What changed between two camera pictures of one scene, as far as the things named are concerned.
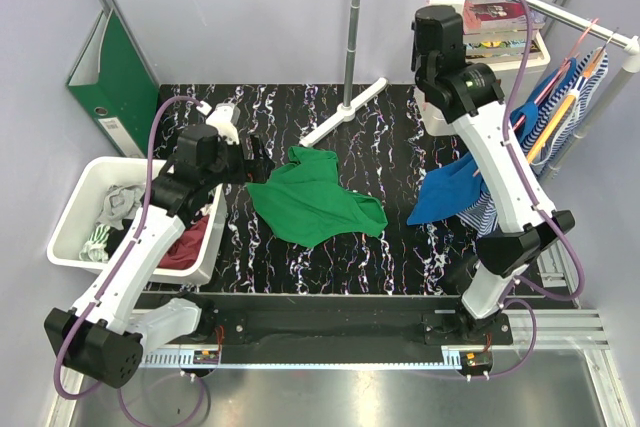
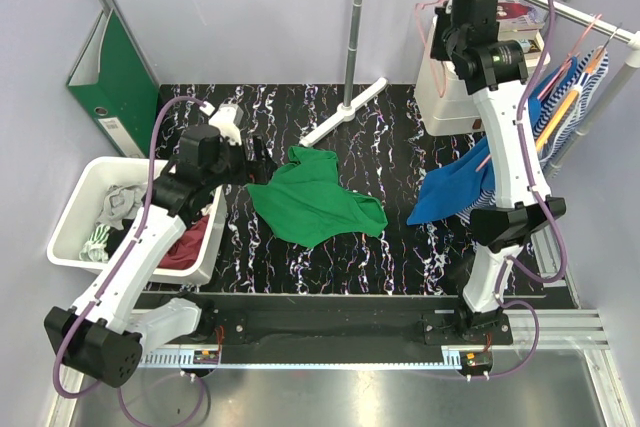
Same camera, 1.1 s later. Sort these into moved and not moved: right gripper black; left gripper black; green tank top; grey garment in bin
Moved: right gripper black
Not moved: grey garment in bin; left gripper black; green tank top
